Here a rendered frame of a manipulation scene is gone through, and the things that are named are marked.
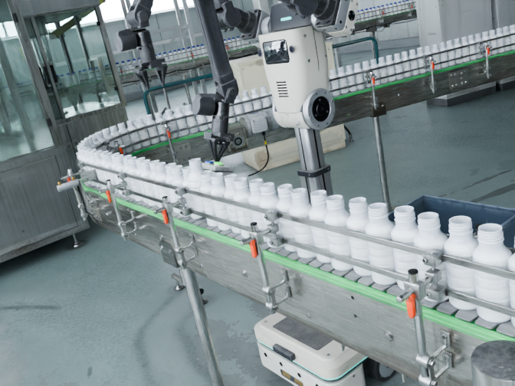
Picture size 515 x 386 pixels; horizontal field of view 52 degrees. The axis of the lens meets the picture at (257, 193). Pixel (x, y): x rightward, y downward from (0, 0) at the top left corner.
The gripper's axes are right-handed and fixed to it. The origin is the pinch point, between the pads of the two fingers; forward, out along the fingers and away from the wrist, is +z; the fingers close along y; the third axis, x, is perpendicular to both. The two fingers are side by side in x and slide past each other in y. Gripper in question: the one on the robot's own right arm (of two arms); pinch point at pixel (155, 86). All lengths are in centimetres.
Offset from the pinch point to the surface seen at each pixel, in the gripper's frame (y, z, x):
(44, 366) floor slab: 56, 141, -104
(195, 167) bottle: 16, 22, 46
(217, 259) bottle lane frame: 21, 48, 54
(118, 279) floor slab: -16, 141, -169
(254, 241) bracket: 27, 32, 86
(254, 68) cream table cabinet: -244, 33, -267
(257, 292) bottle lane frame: 21, 54, 72
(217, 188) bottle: 17, 26, 58
